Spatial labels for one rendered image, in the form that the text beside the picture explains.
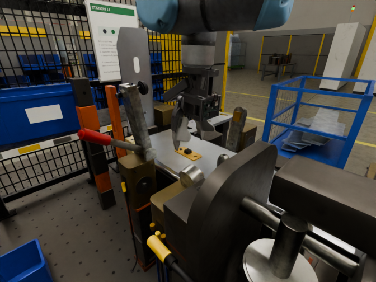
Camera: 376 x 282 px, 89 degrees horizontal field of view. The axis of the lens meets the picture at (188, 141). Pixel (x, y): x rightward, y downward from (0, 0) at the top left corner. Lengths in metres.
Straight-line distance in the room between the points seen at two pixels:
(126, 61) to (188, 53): 0.31
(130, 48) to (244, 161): 0.60
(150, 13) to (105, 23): 0.65
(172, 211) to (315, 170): 0.14
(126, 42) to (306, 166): 0.63
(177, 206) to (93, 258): 0.55
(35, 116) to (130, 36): 0.38
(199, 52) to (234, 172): 0.32
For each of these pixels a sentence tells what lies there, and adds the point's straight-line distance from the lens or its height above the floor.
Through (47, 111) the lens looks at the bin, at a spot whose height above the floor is 1.11.
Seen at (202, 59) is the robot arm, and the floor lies 1.26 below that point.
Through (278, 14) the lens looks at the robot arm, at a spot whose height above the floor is 1.31.
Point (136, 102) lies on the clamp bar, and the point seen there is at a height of 1.18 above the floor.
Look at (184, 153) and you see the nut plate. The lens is 0.56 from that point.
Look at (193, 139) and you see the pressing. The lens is 0.65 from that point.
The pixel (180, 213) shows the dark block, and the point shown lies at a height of 1.12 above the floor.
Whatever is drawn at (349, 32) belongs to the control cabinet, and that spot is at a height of 1.75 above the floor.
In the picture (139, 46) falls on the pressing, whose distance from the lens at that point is 0.73.
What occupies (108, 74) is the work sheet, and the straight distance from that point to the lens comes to 0.98.
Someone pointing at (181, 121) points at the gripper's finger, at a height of 1.11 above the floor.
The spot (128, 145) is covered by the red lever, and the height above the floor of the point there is 1.09.
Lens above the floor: 1.28
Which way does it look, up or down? 25 degrees down
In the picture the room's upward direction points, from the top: straight up
